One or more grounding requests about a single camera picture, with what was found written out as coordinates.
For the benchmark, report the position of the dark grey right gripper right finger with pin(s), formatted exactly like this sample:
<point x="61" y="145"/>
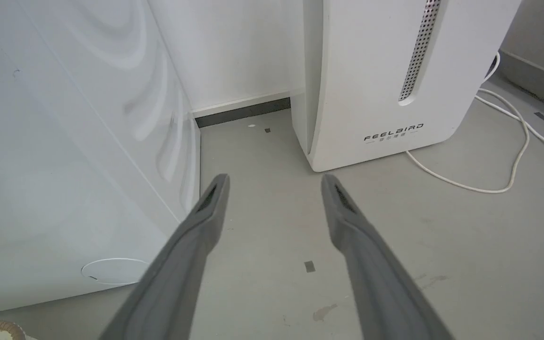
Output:
<point x="380" y="283"/>

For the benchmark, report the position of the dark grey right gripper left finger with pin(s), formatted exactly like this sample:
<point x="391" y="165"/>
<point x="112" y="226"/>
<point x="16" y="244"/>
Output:
<point x="173" y="278"/>

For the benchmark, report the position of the white washing machine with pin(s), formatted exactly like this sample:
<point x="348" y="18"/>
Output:
<point x="64" y="151"/>

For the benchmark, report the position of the white Feelbird air purifier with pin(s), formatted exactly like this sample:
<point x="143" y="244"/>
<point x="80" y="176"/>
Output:
<point x="376" y="80"/>

